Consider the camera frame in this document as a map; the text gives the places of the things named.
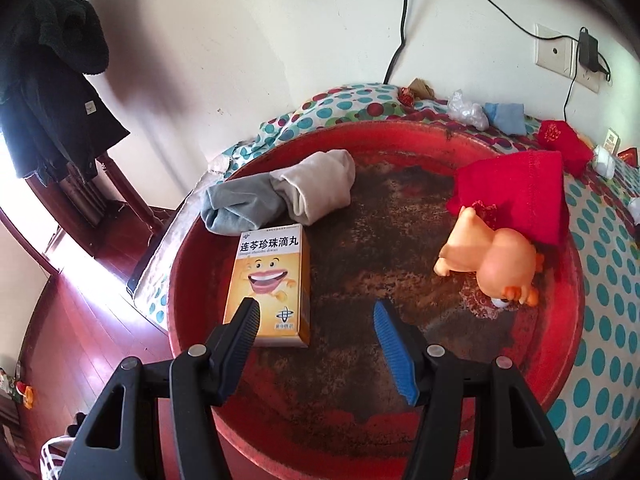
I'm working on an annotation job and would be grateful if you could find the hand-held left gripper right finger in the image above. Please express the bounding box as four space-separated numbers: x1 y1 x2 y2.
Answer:
374 300 573 480

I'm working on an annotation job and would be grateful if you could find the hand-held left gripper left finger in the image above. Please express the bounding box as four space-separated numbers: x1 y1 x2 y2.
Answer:
59 297 261 480

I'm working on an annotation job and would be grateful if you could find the yellow medicine box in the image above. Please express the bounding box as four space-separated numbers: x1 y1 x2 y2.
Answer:
223 224 311 348

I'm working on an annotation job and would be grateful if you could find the red round tray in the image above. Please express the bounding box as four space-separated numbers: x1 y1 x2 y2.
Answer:
167 112 586 480

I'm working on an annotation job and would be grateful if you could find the orange rubber pig toy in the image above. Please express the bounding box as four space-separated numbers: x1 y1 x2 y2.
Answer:
434 207 546 309

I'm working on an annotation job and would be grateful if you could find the cream sock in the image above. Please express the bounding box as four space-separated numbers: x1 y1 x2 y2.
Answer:
270 150 356 225

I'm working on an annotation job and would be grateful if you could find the red sock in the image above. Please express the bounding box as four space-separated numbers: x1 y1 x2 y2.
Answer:
537 120 594 177
446 150 571 247

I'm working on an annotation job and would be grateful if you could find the blue sock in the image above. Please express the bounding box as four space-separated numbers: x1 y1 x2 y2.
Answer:
484 102 528 136

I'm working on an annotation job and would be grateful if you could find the red wooden coat stand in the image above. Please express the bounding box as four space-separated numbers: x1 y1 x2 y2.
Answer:
30 152 168 243

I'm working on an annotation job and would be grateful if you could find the polka dot blanket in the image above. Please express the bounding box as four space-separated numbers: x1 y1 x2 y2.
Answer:
127 82 640 480

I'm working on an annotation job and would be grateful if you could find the small orange floor toy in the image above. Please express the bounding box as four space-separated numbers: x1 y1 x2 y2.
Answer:
14 379 37 407

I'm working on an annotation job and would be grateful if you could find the crumpled clear plastic wrap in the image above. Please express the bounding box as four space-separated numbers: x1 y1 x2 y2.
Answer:
447 90 489 131

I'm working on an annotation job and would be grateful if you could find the dark hanging jacket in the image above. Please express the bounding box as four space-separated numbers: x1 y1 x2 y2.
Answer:
0 0 132 187

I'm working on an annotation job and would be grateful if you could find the black power adapter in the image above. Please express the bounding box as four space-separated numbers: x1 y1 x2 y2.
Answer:
578 28 604 74

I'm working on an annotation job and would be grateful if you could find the white wire basket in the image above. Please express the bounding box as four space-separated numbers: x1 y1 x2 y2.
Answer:
39 432 77 480

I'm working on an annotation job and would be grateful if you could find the thick black cable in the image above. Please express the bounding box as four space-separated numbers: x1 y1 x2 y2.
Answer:
383 0 420 85

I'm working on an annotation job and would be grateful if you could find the thin black adapter cable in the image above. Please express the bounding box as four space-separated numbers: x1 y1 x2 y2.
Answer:
563 72 581 121

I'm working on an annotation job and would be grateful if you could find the white wall power socket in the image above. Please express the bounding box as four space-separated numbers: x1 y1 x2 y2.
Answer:
574 50 601 94

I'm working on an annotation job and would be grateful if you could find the white wall jack plate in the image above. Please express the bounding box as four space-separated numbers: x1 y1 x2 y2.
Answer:
535 22 577 79

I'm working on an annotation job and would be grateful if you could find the black television cable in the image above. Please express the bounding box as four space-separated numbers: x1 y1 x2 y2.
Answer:
457 0 584 42

